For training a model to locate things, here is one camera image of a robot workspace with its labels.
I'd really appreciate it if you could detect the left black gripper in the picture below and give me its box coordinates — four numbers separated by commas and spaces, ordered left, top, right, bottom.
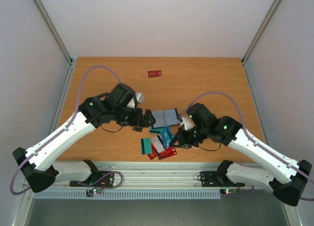
113, 106, 156, 128

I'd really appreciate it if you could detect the blue card with chip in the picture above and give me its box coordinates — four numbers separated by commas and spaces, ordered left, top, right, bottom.
160, 126, 172, 149

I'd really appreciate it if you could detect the navy blue card holder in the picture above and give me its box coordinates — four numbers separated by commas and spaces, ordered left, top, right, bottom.
152, 109, 179, 129

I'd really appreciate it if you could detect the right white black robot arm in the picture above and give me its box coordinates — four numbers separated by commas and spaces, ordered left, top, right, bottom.
169, 103, 312, 206

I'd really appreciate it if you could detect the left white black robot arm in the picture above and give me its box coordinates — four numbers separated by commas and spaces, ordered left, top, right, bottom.
13, 84, 156, 193

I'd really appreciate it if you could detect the teal card right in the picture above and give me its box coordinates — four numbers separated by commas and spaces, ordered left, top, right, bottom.
149, 128, 162, 135

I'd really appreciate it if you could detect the red card with chip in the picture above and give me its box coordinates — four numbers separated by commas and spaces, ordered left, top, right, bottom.
158, 147, 177, 160

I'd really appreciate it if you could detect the white card under teal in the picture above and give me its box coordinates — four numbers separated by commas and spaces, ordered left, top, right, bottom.
151, 135, 165, 153

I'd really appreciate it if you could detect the red card behind teal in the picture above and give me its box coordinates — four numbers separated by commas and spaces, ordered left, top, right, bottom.
147, 144, 158, 160

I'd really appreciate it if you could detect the teal card left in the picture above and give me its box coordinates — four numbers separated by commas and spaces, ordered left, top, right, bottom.
140, 138, 152, 155

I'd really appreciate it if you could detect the lone red card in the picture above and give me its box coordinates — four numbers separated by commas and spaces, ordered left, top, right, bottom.
148, 70, 162, 78

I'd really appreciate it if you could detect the right circuit board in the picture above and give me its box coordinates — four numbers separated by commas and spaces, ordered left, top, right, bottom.
220, 188, 239, 195

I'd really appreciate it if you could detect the circuit board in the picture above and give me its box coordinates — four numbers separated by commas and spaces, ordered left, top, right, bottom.
220, 188, 239, 195
86, 188, 102, 197

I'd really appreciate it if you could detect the left circuit board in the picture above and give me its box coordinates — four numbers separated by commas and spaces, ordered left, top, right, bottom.
86, 188, 102, 197

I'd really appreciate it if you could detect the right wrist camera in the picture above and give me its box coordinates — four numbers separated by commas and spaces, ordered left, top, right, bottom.
178, 116, 194, 131

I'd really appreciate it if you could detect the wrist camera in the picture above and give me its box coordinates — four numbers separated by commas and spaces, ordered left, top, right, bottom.
127, 92, 145, 109
178, 116, 194, 131

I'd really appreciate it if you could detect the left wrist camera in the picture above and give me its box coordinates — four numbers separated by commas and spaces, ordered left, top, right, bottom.
127, 92, 145, 109

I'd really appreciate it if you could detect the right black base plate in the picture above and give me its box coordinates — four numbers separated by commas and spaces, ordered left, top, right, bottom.
197, 171, 245, 188

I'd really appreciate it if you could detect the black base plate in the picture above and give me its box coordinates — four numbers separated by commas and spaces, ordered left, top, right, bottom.
69, 171, 115, 188
197, 171, 245, 188

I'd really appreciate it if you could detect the aluminium rail frame front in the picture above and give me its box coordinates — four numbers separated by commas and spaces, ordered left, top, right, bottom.
23, 162, 292, 190

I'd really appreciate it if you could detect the grey slotted cable duct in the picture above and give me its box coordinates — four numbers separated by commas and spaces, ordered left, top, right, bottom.
33, 189, 221, 200

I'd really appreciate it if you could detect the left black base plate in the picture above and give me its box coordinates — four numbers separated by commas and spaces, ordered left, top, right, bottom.
69, 171, 115, 188

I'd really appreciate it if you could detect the left aluminium corner post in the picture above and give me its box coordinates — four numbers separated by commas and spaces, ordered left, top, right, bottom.
33, 0, 73, 65

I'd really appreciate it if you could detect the aluminium corner post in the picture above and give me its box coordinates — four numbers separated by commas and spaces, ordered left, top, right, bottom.
241, 0, 283, 66
33, 0, 73, 65

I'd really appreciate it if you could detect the right aluminium corner post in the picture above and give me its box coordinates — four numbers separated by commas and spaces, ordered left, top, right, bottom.
241, 0, 283, 66

